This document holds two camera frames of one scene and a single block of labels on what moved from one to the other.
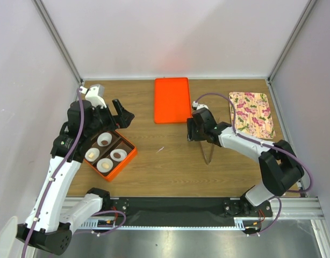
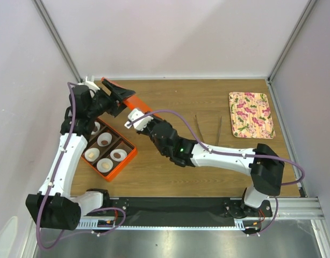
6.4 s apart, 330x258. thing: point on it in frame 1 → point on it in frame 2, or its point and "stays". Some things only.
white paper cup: (104, 139) stays
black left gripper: (123, 121) → (115, 100)
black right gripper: (191, 134) → (155, 120)
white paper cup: (92, 154) stays
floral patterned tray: (253, 116) stays
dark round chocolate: (117, 155) stays
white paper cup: (105, 165) stays
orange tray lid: (172, 101) → (136, 102)
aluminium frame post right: (294, 35) stays
